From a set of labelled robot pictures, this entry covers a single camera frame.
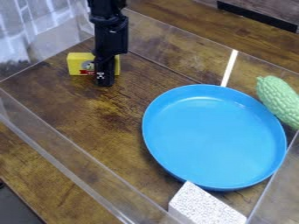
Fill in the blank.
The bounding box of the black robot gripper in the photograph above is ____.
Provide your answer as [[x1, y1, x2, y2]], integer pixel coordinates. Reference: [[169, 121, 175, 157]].
[[88, 0, 129, 87]]

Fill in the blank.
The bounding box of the yellow butter block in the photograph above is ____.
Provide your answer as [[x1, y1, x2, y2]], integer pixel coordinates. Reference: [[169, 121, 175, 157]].
[[66, 52, 122, 77]]

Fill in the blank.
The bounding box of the blue round tray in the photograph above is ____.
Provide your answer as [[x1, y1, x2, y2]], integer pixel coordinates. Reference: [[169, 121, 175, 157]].
[[142, 84, 287, 191]]

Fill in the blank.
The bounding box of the white speckled foam block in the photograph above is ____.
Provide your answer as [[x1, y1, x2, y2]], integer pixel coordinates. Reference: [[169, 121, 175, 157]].
[[169, 181, 247, 224]]

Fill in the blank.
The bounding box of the green bitter gourd toy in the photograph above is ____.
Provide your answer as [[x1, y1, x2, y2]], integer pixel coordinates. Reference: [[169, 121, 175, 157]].
[[257, 75, 299, 130]]

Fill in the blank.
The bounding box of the clear acrylic enclosure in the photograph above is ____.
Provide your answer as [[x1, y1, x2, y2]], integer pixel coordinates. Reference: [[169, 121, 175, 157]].
[[0, 0, 299, 224]]

